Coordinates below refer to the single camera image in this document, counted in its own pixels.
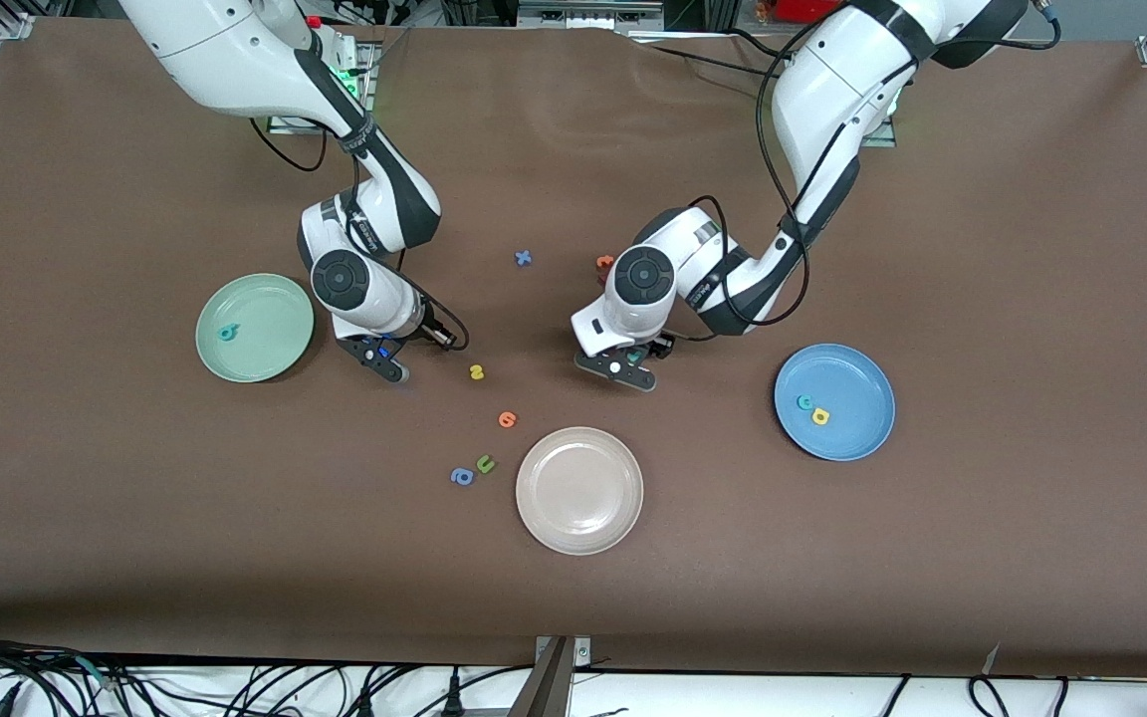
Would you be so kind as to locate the brown table cover sheet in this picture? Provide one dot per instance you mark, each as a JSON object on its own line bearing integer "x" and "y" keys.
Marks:
{"x": 235, "y": 578}

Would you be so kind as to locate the black power plug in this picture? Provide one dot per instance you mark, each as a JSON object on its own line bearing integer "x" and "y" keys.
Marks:
{"x": 453, "y": 697}
{"x": 364, "y": 705}

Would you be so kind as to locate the red background object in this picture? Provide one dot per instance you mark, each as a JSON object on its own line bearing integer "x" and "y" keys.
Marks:
{"x": 807, "y": 10}

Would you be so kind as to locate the blue letter a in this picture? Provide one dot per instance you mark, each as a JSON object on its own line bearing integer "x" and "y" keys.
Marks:
{"x": 455, "y": 477}

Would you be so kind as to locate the green letter u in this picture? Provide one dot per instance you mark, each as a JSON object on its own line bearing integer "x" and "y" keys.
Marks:
{"x": 489, "y": 467}

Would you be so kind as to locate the blue plate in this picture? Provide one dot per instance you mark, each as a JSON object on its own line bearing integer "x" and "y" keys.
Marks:
{"x": 852, "y": 388}

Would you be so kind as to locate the green plate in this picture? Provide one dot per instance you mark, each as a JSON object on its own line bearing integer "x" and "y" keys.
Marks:
{"x": 265, "y": 344}

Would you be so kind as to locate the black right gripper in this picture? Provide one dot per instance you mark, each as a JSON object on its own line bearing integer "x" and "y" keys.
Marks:
{"x": 437, "y": 333}

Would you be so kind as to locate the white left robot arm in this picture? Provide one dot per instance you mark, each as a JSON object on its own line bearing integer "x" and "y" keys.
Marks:
{"x": 832, "y": 90}

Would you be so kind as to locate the beige plate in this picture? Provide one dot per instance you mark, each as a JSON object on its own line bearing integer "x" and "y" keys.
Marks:
{"x": 579, "y": 490}

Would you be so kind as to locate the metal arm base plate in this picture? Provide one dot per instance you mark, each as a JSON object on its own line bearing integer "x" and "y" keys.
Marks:
{"x": 295, "y": 126}
{"x": 882, "y": 134}

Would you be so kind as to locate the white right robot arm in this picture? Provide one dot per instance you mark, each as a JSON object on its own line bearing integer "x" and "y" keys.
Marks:
{"x": 225, "y": 50}

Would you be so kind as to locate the grey metal background box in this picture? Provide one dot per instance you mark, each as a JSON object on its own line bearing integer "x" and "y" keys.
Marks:
{"x": 583, "y": 15}

